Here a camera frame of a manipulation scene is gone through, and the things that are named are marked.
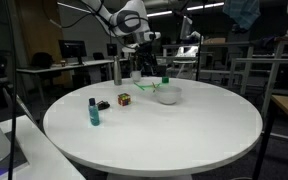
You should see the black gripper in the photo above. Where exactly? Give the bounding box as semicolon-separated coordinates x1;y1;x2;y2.
132;49;159;77

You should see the white bowl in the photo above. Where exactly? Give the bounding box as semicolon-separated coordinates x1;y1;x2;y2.
154;85;183;106

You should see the white mug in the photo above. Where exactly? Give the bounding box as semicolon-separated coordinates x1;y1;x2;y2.
130;70;143;83

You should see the long green stick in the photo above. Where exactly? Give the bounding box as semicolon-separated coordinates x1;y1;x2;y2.
133;81;146;92

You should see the short green stick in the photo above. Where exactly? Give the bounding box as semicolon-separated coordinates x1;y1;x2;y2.
142;82;164;90

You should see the stainless steel water bottle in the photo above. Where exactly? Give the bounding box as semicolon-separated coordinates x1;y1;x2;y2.
112;55;123;86

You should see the Rubik's cube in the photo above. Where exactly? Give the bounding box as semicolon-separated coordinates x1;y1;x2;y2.
117;92;132;107

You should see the small black square monitor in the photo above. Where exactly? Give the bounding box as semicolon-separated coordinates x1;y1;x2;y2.
106;42;119;57

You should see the small black clip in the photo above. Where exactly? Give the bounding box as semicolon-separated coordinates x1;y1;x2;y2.
96;100;111;111

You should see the blue hand sanitizer bottle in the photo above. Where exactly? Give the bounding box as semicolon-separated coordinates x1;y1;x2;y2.
88;97;101;127

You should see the long ceiling light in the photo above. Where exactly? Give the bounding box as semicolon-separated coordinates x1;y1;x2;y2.
145;2;225;18

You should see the black desk monitor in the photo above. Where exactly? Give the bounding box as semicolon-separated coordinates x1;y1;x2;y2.
58;39;88;66

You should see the long grey office desk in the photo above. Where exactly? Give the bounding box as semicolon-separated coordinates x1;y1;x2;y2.
15;58;116;103

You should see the black office chair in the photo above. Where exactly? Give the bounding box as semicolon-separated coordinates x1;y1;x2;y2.
30;51;55;70

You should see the hanging blue cloth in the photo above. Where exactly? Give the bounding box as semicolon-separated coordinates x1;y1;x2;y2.
222;0;262;31

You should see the white robot mounting table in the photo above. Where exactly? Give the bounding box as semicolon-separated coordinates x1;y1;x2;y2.
0;114;86;180

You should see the metal shelf rack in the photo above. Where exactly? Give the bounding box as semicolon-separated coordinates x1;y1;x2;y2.
228;34;288;118

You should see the light grey wrist camera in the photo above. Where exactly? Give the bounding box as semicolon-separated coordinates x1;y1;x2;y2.
121;46;142;55

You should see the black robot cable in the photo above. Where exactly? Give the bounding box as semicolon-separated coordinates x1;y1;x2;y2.
3;0;19;180

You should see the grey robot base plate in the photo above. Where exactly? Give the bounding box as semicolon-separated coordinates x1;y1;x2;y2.
0;131;30;178

